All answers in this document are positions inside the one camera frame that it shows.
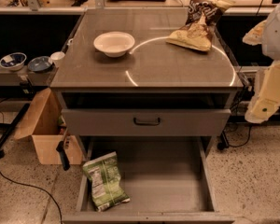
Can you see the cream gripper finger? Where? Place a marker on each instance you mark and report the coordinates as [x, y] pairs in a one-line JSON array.
[[253, 37], [266, 99]]

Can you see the green jalapeno chip bag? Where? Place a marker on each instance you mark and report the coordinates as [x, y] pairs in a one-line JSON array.
[[104, 175]]

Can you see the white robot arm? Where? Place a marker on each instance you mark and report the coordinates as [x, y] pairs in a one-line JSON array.
[[270, 41]]

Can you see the brown chip bag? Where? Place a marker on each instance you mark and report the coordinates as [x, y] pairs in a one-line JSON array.
[[197, 33]]

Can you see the open middle drawer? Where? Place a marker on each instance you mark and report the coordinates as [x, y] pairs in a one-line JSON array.
[[167, 180]]

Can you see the grey drawer cabinet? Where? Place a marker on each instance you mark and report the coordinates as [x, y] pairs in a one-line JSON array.
[[153, 74]]

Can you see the white bowl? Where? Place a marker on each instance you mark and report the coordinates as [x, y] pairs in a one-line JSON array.
[[114, 44]]

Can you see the small white cup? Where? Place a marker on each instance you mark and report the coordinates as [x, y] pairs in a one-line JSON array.
[[57, 57]]

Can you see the dark blue bowl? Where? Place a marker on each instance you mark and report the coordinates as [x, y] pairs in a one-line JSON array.
[[40, 64]]

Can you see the cardboard box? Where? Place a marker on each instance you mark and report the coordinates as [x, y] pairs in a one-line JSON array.
[[41, 124]]

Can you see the grey side shelf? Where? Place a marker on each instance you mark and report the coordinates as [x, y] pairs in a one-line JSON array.
[[13, 78]]

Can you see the black metal bar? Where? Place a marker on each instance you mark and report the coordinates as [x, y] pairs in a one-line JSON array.
[[8, 128]]

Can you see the top drawer with handle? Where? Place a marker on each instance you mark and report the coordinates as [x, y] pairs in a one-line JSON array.
[[146, 122]]

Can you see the black handled tool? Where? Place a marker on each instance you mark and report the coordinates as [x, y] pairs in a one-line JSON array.
[[60, 149]]

